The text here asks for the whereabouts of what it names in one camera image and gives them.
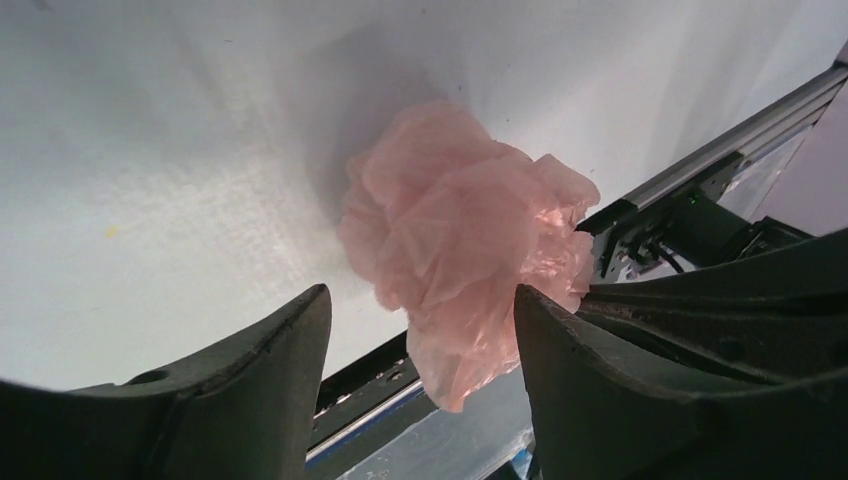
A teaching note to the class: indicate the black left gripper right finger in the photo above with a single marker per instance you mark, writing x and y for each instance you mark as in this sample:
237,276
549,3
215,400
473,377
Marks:
737,371

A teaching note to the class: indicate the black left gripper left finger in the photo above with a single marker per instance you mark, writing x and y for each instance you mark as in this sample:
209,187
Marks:
241,408

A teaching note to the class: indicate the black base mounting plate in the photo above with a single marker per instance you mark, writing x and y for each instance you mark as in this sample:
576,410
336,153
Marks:
364,407

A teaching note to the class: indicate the aluminium frame rail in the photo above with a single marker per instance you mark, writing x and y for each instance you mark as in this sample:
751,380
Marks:
800,107

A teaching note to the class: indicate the pink plastic trash bag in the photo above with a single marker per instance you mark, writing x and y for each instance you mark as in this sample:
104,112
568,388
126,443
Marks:
445,222

